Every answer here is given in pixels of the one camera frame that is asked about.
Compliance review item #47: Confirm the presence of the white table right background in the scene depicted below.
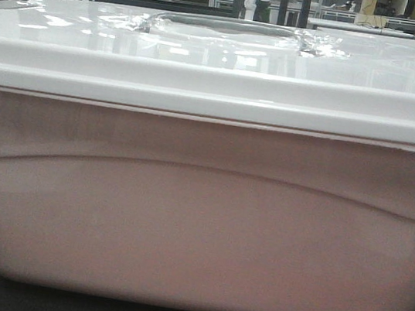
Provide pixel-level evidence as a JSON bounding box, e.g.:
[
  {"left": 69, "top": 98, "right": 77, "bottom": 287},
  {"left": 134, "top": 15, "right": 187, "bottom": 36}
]
[{"left": 307, "top": 18, "right": 415, "bottom": 42}]

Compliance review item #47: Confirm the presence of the cardboard box background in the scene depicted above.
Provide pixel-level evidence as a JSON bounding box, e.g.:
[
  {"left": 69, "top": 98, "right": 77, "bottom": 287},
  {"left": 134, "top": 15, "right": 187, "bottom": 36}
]
[{"left": 354, "top": 0, "right": 387, "bottom": 29}]

